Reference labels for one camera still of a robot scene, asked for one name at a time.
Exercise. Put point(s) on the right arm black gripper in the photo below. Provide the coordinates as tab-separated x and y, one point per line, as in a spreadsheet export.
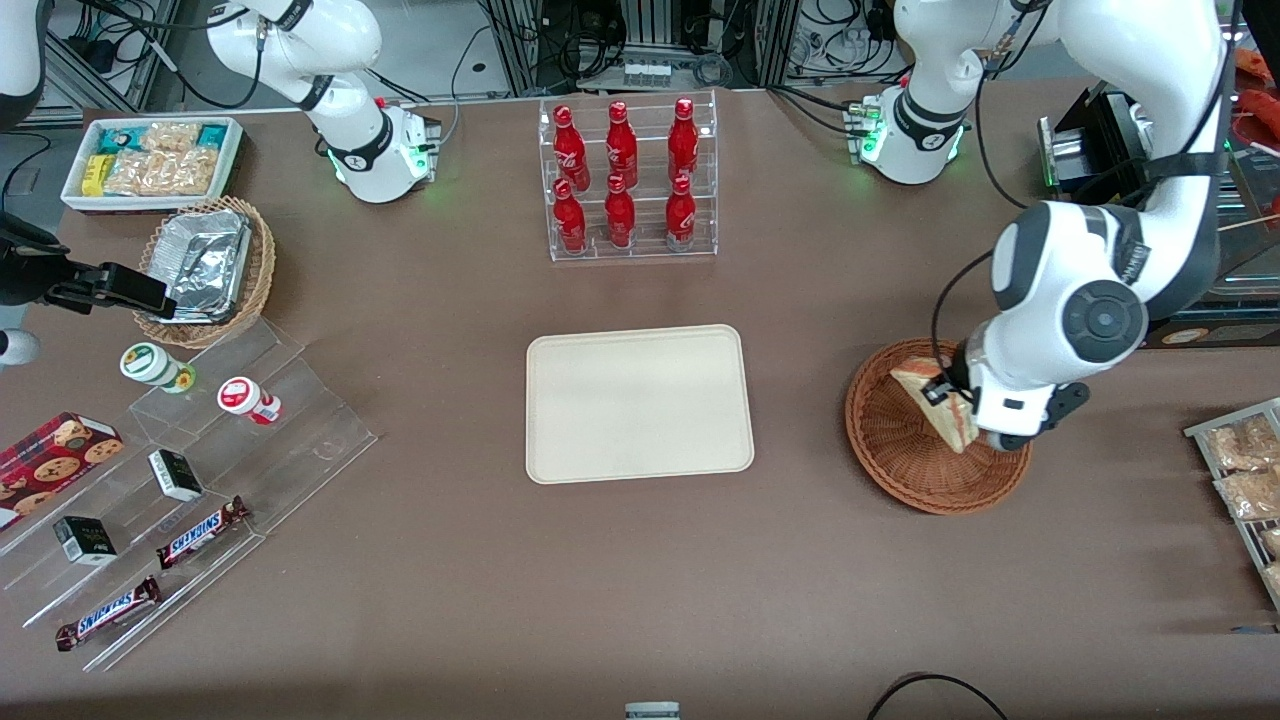
30	280

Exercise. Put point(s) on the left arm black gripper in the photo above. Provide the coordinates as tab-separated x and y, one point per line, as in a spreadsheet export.
951	381

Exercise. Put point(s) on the triangular sandwich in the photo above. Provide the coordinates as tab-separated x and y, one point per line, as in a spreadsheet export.
950	425

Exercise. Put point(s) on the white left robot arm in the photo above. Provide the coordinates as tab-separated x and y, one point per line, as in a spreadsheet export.
1090	270

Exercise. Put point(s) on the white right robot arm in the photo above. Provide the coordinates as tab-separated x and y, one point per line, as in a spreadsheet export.
350	150

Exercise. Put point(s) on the brown wicker basket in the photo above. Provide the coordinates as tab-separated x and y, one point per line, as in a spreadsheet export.
890	460

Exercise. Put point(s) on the light wicker basket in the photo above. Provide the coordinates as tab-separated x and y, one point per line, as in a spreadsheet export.
262	270

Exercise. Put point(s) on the beige plastic tray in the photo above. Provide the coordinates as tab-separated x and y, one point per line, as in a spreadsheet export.
640	405

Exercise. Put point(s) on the green lid yogurt cup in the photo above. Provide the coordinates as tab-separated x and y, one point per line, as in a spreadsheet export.
148	362

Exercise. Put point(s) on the aluminium foil container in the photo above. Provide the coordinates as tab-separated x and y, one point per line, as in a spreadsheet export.
205	265

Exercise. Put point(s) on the yellow snack pack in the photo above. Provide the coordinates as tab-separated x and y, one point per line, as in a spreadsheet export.
94	175

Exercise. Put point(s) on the large clear cracker bag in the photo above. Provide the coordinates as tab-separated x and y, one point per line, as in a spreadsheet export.
160	172

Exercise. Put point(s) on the teal snack pack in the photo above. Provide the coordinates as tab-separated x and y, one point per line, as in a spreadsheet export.
115	140
212	135

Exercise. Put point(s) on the small clear cracker bag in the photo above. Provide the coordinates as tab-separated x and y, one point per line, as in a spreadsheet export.
170	137

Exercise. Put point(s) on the red chocolate chip cookie box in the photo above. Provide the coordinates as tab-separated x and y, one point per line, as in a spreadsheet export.
55	460

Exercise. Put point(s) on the red lid yogurt cup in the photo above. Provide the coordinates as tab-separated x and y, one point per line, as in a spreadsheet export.
242	396

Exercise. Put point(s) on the white plastic bin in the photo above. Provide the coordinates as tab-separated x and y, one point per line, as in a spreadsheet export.
235	150

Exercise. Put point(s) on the small black box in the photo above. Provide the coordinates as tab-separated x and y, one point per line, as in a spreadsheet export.
176	475
85	540

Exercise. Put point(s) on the clear acrylic stepped display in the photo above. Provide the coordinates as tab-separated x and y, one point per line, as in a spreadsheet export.
290	440

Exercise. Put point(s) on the small grey device box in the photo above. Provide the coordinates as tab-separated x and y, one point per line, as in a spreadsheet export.
1065	160

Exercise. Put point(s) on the snickers chocolate bar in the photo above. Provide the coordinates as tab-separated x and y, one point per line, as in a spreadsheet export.
108	613
200	533

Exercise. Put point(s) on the black hot food display appliance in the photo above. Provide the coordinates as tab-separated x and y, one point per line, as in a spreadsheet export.
1110	130

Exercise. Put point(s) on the clear bag of crackers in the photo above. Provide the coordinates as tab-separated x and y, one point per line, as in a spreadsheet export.
1250	495
1272	542
1274	582
1240	445

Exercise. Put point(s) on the red cola bottle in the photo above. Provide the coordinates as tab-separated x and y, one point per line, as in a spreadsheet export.
680	215
620	215
683	140
570	220
570	145
621	145

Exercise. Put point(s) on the clear acrylic bottle rack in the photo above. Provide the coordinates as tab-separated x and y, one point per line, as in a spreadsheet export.
645	255

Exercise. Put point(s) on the white power strip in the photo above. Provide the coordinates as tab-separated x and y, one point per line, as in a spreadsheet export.
647	73

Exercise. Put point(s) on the small grey object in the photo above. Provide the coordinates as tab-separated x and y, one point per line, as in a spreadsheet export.
652	711

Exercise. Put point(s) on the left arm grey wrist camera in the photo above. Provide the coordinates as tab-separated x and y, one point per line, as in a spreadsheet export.
1065	405

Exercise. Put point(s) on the aluminium frame rack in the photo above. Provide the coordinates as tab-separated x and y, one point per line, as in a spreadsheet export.
520	45

